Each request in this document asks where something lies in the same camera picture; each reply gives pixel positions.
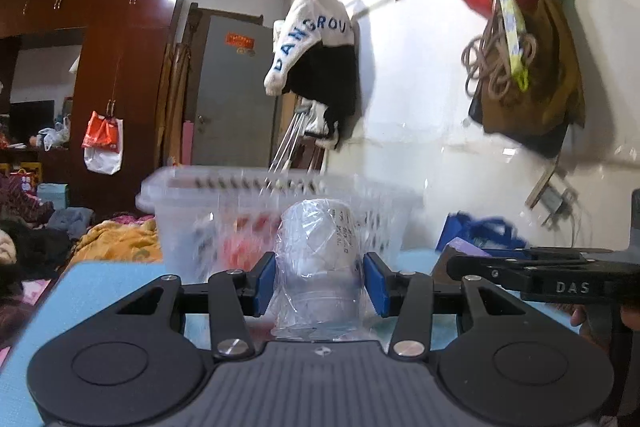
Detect yellow blanket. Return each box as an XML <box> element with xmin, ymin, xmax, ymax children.
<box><xmin>72</xmin><ymin>217</ymin><xmax>163</xmax><ymax>264</ymax></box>

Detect folded metal rack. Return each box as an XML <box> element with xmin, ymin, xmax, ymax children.
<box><xmin>267</xmin><ymin>102</ymin><xmax>326</xmax><ymax>188</ymax></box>

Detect red gift box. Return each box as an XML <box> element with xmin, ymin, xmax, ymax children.
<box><xmin>5</xmin><ymin>168</ymin><xmax>38</xmax><ymax>195</ymax></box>

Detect coiled rope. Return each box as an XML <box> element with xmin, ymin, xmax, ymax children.
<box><xmin>461</xmin><ymin>19</ymin><xmax>541</xmax><ymax>110</ymax></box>

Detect wooden board with socket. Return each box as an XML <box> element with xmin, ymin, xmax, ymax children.
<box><xmin>525</xmin><ymin>157</ymin><xmax>581</xmax><ymax>228</ymax></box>

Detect black cloth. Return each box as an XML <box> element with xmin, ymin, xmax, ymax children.
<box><xmin>0</xmin><ymin>227</ymin><xmax>73</xmax><ymax>280</ymax></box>

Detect white and black hoodie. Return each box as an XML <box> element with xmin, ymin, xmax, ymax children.
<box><xmin>263</xmin><ymin>0</ymin><xmax>361</xmax><ymax>152</ymax></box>

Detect black television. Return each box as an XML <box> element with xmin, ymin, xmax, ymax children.
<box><xmin>9</xmin><ymin>99</ymin><xmax>55</xmax><ymax>145</ymax></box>

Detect orange and white plastic bag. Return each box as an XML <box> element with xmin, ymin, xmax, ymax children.
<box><xmin>81</xmin><ymin>111</ymin><xmax>124</xmax><ymax>176</ymax></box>

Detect grey cloth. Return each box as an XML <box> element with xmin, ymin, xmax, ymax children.
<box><xmin>47</xmin><ymin>206</ymin><xmax>95</xmax><ymax>240</ymax></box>

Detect clear-wrapped white cup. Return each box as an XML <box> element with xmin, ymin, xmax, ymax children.
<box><xmin>267</xmin><ymin>196</ymin><xmax>381</xmax><ymax>340</ymax></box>

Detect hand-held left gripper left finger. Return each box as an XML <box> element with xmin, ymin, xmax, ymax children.
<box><xmin>120</xmin><ymin>252</ymin><xmax>277</xmax><ymax>360</ymax></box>

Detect red door sign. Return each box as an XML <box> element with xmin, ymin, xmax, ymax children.
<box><xmin>225</xmin><ymin>32</ymin><xmax>257</xmax><ymax>50</ymax></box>

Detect lilac box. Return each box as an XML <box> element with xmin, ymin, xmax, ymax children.
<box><xmin>431</xmin><ymin>241</ymin><xmax>493</xmax><ymax>290</ymax></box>

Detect brown hanging bag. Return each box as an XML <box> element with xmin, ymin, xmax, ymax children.
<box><xmin>468</xmin><ymin>0</ymin><xmax>586</xmax><ymax>158</ymax></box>

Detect white plastic basket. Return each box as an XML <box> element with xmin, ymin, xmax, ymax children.
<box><xmin>136</xmin><ymin>164</ymin><xmax>426</xmax><ymax>278</ymax></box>

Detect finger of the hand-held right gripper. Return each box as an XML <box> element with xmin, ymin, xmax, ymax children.
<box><xmin>446</xmin><ymin>247</ymin><xmax>613</xmax><ymax>290</ymax></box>

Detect dark wooden wardrobe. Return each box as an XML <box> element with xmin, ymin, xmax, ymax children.
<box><xmin>0</xmin><ymin>0</ymin><xmax>188</xmax><ymax>218</ymax></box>

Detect maroon clothes heap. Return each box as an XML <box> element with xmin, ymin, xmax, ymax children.
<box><xmin>0</xmin><ymin>174</ymin><xmax>56</xmax><ymax>228</ymax></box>

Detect red floral box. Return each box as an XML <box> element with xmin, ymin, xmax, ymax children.
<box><xmin>220</xmin><ymin>217</ymin><xmax>273</xmax><ymax>269</ymax></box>

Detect pink floral blanket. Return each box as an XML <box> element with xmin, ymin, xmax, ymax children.
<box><xmin>0</xmin><ymin>277</ymin><xmax>51</xmax><ymax>358</ymax></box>

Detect pink rolled mat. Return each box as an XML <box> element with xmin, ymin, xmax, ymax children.
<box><xmin>181</xmin><ymin>122</ymin><xmax>195</xmax><ymax>165</ymax></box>

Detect teal box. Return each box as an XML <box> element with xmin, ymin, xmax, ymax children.
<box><xmin>36</xmin><ymin>183</ymin><xmax>71</xmax><ymax>210</ymax></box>

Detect grey door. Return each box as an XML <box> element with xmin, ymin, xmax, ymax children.
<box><xmin>192</xmin><ymin>9</ymin><xmax>281</xmax><ymax>168</ymax></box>

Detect blue tote bag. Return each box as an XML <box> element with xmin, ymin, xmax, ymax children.
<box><xmin>437</xmin><ymin>212</ymin><xmax>528</xmax><ymax>253</ymax></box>

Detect wooden planks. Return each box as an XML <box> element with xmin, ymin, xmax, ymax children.
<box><xmin>157</xmin><ymin>42</ymin><xmax>193</xmax><ymax>165</ymax></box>

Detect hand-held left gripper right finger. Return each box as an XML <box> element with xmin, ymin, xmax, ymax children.
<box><xmin>363</xmin><ymin>252</ymin><xmax>523</xmax><ymax>358</ymax></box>

